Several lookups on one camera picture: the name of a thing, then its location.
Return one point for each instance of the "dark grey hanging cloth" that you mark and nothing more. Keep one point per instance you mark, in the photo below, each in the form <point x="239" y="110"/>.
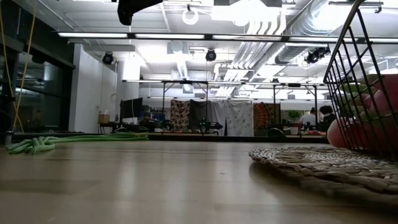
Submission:
<point x="198" y="113"/>

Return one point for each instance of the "green long beans bundle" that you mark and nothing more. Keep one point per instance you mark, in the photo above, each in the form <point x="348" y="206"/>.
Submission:
<point x="37" y="144"/>

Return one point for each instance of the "black computer monitor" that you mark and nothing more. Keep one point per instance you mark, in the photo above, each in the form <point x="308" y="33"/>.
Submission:
<point x="131" y="108"/>

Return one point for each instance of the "pink dragon fruit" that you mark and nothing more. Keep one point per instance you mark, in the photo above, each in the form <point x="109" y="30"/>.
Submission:
<point x="382" y="124"/>

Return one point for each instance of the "brown cardboard box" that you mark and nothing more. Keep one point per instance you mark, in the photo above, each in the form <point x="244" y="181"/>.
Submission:
<point x="103" y="118"/>

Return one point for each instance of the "black background robot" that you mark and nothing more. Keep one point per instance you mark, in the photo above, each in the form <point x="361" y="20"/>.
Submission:
<point x="208" y="125"/>

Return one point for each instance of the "black metal rig frame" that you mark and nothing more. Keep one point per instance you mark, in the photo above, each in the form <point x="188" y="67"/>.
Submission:
<point x="192" y="138"/>

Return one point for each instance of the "silver ventilation duct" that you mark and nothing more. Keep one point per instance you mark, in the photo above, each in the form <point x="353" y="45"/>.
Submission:
<point x="298" y="31"/>

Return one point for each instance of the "orange mandala hanging cloth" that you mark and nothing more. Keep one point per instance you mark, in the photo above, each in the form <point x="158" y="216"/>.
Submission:
<point x="264" y="115"/>

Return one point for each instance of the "black ceiling spotlight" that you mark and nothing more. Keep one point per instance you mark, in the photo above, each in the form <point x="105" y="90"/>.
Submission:
<point x="108" y="58"/>
<point x="314" y="56"/>
<point x="211" y="55"/>

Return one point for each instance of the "brown patterned hanging cloth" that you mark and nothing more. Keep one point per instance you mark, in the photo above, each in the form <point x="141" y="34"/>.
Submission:
<point x="180" y="115"/>

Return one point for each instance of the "pink round fruit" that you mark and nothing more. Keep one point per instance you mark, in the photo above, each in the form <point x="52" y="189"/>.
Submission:
<point x="334" y="137"/>

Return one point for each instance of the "light grey hanging cloth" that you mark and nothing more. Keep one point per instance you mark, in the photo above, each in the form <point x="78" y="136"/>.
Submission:
<point x="216" y="113"/>

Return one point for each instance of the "white floral hanging cloth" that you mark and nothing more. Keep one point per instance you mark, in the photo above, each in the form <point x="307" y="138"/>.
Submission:
<point x="239" y="118"/>

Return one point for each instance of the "black background rig frame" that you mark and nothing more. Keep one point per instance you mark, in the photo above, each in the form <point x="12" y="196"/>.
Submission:
<point x="186" y="82"/>

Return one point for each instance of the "long ceiling light strip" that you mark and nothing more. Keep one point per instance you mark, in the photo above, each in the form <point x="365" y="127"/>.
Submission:
<point x="171" y="36"/>

